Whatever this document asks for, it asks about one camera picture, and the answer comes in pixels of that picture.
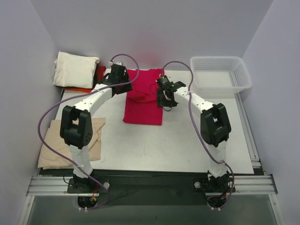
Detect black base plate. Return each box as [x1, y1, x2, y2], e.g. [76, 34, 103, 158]
[65, 170, 235, 210]

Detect folded beige t shirt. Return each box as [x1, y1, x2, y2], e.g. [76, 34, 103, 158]
[37, 118, 105, 170]

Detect aluminium front rail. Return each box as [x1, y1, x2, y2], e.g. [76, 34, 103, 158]
[27, 175, 278, 196]

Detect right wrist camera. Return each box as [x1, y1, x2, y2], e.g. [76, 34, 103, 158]
[157, 75, 170, 89]

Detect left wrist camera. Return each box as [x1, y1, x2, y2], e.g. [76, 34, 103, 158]
[109, 60, 124, 66]

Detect white plastic basket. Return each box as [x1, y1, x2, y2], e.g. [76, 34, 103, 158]
[190, 56, 252, 94]

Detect folded white t shirt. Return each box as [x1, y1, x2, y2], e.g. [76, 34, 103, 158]
[53, 52, 100, 89]

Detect aluminium right side rail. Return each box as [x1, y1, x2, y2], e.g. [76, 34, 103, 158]
[234, 94, 262, 168]

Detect aluminium rail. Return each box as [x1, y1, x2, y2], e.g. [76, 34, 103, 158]
[27, 175, 278, 196]
[234, 94, 262, 168]

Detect folded red orange shirts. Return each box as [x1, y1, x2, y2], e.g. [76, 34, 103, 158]
[62, 66, 106, 93]

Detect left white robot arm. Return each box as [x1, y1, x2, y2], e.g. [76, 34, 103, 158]
[60, 61, 132, 193]

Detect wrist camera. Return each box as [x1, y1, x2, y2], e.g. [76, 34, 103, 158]
[109, 60, 124, 66]
[157, 75, 170, 89]

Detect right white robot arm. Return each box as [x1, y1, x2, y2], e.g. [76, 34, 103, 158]
[156, 76, 232, 191]

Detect magenta red t shirt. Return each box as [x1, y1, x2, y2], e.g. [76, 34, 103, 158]
[123, 68, 163, 126]

